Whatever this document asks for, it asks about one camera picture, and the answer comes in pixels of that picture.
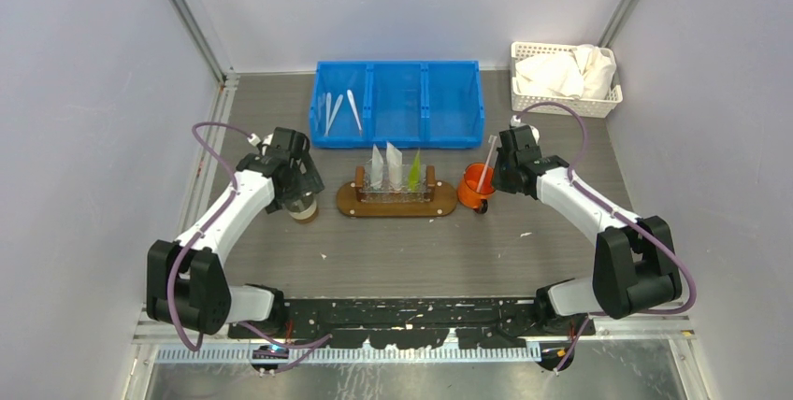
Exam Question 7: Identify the pink toothbrush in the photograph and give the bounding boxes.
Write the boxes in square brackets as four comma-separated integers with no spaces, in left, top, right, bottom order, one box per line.
[477,135,497,193]

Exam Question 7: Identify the silver metal cup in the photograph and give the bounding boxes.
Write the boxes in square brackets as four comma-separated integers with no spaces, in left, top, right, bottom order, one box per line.
[285,194,318,223]

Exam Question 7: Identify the orange plastic mug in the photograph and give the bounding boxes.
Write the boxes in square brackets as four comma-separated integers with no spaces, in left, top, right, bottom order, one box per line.
[457,163,496,214]

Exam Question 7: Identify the brown wooden oval tray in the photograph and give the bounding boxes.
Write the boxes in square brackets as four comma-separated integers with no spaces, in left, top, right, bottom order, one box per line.
[336,180,458,218]

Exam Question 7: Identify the white toothpaste tube green cap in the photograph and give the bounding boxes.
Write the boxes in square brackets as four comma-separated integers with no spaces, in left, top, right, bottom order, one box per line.
[369,145,384,191]

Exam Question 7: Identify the clear textured toothbrush holder rack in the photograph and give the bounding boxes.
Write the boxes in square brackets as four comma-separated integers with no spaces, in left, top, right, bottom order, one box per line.
[353,164,435,204]

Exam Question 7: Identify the yellow-green toothpaste tube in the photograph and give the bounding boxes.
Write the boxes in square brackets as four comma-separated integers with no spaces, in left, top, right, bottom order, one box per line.
[408,150,422,193]

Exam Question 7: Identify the white toothpaste tube orange cap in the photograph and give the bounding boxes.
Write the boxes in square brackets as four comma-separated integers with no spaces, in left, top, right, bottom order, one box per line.
[386,142,403,192]

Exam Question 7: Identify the blue plastic divided bin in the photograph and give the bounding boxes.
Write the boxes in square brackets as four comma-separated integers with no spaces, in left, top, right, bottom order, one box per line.
[309,61,485,150]

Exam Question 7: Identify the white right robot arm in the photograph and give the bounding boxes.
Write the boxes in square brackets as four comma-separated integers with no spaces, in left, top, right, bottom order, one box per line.
[492,126,683,336]

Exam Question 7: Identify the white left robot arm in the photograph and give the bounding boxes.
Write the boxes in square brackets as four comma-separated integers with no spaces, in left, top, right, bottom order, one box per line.
[146,127,324,338]

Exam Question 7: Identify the light blue toothbrush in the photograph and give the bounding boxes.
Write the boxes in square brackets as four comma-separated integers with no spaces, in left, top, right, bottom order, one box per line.
[324,93,344,136]

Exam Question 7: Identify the white toothbrush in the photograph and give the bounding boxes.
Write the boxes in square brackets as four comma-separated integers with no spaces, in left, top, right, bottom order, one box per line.
[346,89,363,136]

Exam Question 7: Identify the white plastic basket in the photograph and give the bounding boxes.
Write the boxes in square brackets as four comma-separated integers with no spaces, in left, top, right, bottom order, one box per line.
[510,41,624,119]

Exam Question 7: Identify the white crumpled cloth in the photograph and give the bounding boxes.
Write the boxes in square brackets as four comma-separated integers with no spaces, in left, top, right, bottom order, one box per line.
[515,44,617,100]

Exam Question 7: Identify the aluminium frame rail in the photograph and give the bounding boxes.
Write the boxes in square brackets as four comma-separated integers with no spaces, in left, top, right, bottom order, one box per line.
[169,0,236,90]

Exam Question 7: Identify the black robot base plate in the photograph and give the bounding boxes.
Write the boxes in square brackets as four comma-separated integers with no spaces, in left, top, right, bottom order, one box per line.
[255,297,594,350]

